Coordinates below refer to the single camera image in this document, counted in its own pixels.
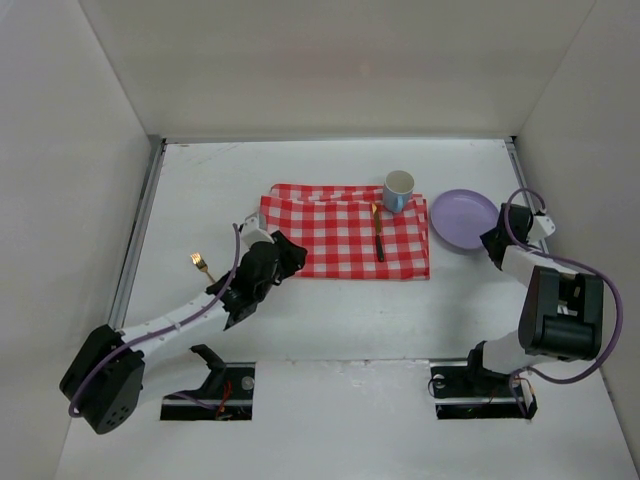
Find red white checkered cloth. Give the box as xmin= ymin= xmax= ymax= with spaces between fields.
xmin=259 ymin=183 xmax=430 ymax=280

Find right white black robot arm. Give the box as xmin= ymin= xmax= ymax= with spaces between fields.
xmin=464 ymin=205 xmax=604 ymax=389

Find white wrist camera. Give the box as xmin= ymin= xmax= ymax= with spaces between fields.
xmin=240 ymin=212 xmax=274 ymax=248
xmin=527 ymin=210 xmax=556 ymax=244

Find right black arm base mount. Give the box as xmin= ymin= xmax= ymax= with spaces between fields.
xmin=427 ymin=344 xmax=538 ymax=421

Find gold knife black handle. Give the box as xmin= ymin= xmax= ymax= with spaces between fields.
xmin=371 ymin=203 xmax=385 ymax=262

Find blue white mug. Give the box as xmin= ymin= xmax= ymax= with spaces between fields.
xmin=383 ymin=170 xmax=415 ymax=214

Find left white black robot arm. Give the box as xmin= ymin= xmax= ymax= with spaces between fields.
xmin=59 ymin=232 xmax=307 ymax=435

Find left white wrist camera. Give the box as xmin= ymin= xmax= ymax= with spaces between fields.
xmin=240 ymin=212 xmax=274 ymax=248

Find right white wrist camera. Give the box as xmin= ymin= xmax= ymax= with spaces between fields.
xmin=527 ymin=210 xmax=556 ymax=244

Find gold fork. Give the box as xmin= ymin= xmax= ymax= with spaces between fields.
xmin=190 ymin=252 xmax=216 ymax=284

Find purple plastic plate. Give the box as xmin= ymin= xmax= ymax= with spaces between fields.
xmin=430 ymin=189 xmax=499 ymax=251

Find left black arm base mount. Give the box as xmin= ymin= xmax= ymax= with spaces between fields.
xmin=160 ymin=344 xmax=256 ymax=422

